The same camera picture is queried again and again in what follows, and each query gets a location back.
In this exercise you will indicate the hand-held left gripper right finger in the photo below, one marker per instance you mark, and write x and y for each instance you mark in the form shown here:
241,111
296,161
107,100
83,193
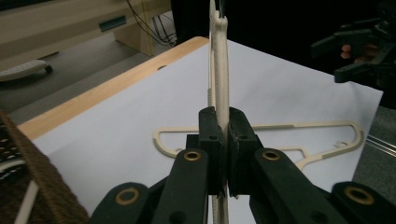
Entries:
246,155

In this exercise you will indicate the aluminium rail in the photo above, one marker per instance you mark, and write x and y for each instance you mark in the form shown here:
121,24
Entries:
381,144

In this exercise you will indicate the black curtain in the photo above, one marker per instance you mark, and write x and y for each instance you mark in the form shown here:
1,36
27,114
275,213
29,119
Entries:
280,25

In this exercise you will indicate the brown woven basket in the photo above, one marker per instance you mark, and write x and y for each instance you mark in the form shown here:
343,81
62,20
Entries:
37,174

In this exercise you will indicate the white paper sheet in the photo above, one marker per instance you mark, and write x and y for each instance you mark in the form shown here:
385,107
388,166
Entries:
140,102

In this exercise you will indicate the chair leg with caster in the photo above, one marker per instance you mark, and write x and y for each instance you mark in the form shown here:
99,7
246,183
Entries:
23,70

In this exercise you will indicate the beige plastic clothes hanger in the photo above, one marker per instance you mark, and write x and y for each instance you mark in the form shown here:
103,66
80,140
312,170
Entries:
221,77
311,125
27,200

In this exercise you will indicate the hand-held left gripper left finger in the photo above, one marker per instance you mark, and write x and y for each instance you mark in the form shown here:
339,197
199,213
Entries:
205,146

